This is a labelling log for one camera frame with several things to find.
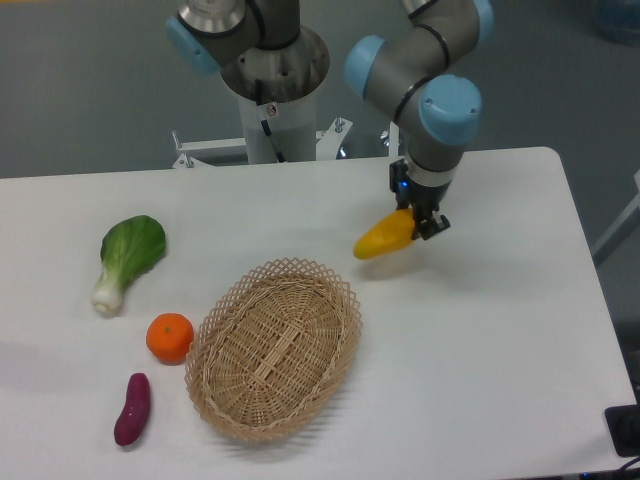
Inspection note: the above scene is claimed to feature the white table leg right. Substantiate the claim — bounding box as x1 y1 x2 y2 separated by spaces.
590 172 639 267

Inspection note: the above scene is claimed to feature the orange tangerine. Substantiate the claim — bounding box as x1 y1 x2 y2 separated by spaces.
146 313 194 365

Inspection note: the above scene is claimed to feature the purple sweet potato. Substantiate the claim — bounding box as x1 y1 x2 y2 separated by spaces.
114 373 151 447

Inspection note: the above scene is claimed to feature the green bok choy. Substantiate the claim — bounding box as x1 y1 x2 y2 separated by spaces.
91 215 167 316

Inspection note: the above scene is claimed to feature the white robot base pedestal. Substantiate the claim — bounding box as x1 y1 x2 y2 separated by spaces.
221 26 330 139

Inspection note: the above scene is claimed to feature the black device at table edge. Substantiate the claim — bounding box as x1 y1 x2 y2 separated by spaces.
604 404 639 457

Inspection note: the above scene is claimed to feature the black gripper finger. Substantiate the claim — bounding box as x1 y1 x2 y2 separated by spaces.
389 159 409 210
412 210 451 241

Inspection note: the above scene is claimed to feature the white metal mounting frame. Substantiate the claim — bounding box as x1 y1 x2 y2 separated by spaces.
172 117 403 169

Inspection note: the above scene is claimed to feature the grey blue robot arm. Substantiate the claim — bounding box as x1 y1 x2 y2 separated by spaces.
166 1 494 239

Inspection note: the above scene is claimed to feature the woven wicker basket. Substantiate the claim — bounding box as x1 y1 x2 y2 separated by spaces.
185 258 362 442

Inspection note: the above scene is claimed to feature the black cable on pedestal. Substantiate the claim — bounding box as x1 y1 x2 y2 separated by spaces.
254 78 289 164

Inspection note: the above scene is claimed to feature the yellow mango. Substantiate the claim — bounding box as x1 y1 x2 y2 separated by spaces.
353 209 415 260

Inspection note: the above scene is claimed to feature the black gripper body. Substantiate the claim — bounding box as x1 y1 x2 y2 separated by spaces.
405 162 452 215

